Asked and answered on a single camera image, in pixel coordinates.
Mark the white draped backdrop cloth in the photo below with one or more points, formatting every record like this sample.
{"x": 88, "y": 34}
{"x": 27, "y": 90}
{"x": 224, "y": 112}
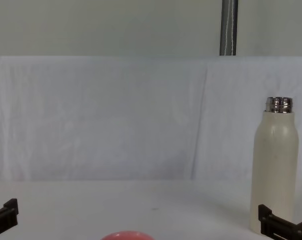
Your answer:
{"x": 116, "y": 120}

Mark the cream vacuum bottle steel neck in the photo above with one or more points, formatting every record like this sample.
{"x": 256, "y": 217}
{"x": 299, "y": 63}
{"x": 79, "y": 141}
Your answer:
{"x": 273, "y": 162}

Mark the grey striped post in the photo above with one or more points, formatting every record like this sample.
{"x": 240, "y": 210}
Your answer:
{"x": 228, "y": 27}

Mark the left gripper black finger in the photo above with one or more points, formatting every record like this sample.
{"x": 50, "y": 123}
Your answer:
{"x": 9, "y": 210}

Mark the white table cloth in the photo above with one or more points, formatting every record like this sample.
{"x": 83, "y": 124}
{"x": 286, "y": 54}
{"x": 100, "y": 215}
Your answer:
{"x": 151, "y": 200}

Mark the pink cup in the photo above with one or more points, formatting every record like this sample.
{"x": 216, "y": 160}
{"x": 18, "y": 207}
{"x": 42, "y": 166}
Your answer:
{"x": 127, "y": 236}

